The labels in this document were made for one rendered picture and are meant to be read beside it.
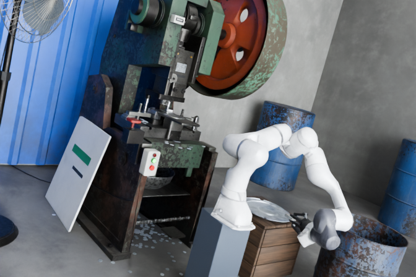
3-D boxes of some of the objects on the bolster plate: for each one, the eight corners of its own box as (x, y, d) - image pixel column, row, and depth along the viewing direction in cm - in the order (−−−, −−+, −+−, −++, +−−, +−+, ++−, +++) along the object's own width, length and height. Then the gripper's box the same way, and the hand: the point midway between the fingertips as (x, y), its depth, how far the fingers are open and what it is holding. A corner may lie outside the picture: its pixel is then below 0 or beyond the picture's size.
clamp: (150, 122, 238) (154, 106, 236) (125, 120, 227) (129, 102, 225) (145, 120, 242) (148, 103, 241) (121, 117, 231) (124, 100, 229)
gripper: (314, 243, 198) (290, 227, 221) (320, 217, 198) (295, 204, 220) (301, 242, 196) (278, 225, 218) (307, 216, 195) (283, 203, 218)
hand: (290, 217), depth 216 cm, fingers closed
